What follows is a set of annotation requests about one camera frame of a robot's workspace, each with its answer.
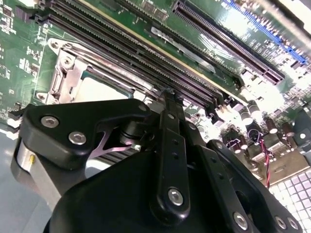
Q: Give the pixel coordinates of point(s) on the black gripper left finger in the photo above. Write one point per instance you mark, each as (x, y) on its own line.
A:
(60, 131)

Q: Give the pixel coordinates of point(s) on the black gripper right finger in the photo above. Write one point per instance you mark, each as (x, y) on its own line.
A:
(218, 170)

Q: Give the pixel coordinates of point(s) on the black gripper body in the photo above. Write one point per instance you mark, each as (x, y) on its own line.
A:
(109, 199)

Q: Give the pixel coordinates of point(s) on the metal socket cover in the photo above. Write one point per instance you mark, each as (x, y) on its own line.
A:
(73, 80)

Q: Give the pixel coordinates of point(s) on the silver topped CPU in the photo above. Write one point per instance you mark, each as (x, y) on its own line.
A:
(104, 91)

